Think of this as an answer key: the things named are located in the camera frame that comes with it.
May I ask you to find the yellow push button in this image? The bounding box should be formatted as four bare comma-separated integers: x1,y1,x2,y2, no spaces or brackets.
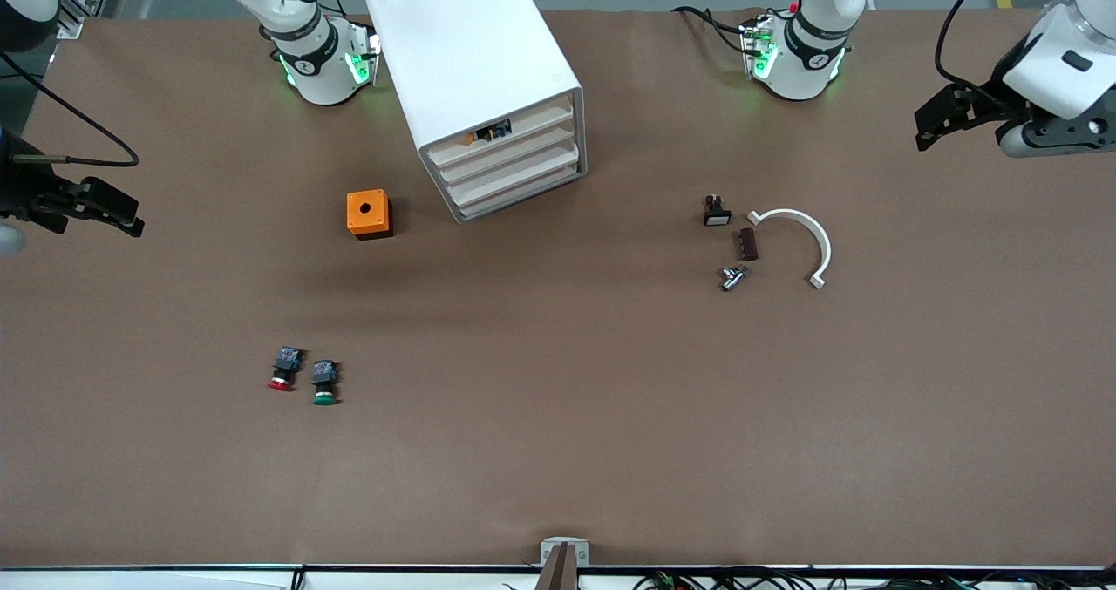
465,119,514,146

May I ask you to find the red push button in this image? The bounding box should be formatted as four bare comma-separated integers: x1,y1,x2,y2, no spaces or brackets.
267,346,305,392

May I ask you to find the green push button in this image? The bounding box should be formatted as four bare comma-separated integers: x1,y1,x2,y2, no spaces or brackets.
311,359,341,407

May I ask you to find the white curved clip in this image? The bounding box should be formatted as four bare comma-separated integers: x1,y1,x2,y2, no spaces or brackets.
748,209,833,291

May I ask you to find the orange box with hole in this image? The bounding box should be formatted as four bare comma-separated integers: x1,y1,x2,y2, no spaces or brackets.
346,189,394,241

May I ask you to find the brown table mat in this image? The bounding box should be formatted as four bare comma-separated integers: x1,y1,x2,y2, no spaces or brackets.
0,6,1116,569

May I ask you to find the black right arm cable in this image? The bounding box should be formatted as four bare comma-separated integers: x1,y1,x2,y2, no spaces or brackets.
0,50,140,168

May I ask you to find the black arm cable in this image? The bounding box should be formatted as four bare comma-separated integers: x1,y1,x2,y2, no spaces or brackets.
935,0,1005,96
0,50,140,168

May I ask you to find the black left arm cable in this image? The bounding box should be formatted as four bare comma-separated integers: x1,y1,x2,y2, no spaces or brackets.
935,0,1005,96

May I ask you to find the aluminium frame profile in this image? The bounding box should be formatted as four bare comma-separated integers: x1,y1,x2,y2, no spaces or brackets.
52,0,119,40

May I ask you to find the black base cable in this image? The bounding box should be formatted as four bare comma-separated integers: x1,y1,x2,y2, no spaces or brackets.
671,6,752,55

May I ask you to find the grey metal bracket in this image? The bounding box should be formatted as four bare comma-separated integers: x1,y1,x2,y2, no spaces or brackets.
540,537,590,567

